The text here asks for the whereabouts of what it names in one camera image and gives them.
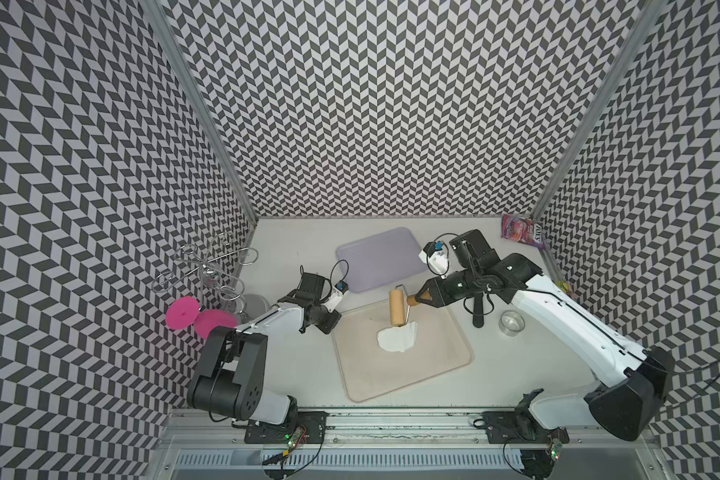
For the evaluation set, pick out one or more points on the white dough ball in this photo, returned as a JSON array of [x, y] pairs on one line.
[[398, 339]]

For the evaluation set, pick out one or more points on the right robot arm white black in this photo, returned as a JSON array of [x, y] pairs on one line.
[[630, 383]]

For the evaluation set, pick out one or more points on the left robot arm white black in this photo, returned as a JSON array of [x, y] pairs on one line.
[[228, 382]]

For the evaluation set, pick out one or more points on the purple plastic tray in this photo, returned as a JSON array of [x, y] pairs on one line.
[[382, 259]]

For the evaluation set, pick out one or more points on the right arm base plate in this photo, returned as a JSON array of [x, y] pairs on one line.
[[508, 425]]

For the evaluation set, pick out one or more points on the orange yellow snack bag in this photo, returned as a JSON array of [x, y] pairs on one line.
[[565, 287]]

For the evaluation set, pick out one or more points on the metal wire glass rack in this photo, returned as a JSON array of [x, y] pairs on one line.
[[214, 265]]

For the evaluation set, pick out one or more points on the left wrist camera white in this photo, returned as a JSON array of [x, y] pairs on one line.
[[336, 295]]

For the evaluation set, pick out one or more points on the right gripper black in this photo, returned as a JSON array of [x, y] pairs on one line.
[[438, 294]]

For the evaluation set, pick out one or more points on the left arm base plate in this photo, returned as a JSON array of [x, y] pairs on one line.
[[269, 434]]

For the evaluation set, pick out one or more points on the pink snack bag far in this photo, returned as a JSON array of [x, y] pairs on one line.
[[522, 230]]

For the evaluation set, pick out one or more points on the black handled metal scraper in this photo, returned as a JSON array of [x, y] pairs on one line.
[[478, 310]]

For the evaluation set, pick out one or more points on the beige plastic tray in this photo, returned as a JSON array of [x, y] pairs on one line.
[[369, 372]]

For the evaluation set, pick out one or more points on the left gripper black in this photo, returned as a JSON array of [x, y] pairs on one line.
[[326, 326]]

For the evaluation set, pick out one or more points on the wooden dough roller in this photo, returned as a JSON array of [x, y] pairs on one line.
[[400, 304]]

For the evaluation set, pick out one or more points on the pink plastic wine glass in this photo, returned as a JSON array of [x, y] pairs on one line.
[[186, 311]]

